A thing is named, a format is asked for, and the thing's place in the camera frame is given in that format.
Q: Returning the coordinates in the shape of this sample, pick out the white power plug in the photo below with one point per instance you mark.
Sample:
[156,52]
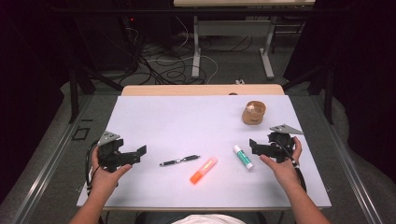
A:
[239,82]

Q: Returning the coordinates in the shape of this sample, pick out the orange highlighter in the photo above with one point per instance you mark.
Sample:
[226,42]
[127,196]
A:
[204,170]

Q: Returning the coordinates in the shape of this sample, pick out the person's right hand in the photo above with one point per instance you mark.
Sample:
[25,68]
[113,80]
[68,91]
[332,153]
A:
[285,174]

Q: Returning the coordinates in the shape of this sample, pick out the person's white shirt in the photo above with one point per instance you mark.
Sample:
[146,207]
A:
[208,219]

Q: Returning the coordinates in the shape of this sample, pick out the black metal stand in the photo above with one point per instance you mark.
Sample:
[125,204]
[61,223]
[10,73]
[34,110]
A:
[73,93]
[328,93]

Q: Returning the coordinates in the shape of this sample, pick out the wooden pen holder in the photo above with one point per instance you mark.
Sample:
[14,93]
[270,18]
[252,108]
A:
[253,118]

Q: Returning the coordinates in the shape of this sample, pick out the grey metal floor rail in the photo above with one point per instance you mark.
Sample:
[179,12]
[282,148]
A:
[348,161]
[46,168]

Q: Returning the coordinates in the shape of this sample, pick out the black computer cabinet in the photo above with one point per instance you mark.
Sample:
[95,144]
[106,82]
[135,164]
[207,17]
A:
[106,40]

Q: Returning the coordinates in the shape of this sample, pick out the green white glue stick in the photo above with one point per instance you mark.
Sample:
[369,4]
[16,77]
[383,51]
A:
[243,157]

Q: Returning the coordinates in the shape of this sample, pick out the small beige figurine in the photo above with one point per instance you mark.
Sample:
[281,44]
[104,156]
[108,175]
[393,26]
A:
[250,109]

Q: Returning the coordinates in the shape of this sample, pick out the wooden table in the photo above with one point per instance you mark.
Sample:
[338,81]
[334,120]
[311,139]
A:
[186,90]

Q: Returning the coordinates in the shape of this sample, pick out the person's left hand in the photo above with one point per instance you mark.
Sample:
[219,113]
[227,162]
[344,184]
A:
[104,180]

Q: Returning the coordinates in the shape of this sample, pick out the desk with white metal legs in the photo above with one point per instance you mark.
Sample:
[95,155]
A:
[230,28]

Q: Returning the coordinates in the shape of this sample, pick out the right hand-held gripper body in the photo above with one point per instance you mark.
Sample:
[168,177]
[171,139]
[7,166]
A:
[280,146]

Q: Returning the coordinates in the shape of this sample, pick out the dark curtain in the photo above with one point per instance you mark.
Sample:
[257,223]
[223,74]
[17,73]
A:
[367,77]
[28,77]

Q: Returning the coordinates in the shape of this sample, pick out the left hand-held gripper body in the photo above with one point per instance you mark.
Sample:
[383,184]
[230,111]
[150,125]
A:
[109,154]

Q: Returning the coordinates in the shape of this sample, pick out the black floor socket frame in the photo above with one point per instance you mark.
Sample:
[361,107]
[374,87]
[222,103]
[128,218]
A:
[74,134]

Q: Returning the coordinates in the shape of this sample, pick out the black pen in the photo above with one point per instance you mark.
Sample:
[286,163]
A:
[179,160]

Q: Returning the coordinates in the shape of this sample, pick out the black metal crossbar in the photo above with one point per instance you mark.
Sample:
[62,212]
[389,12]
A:
[124,10]

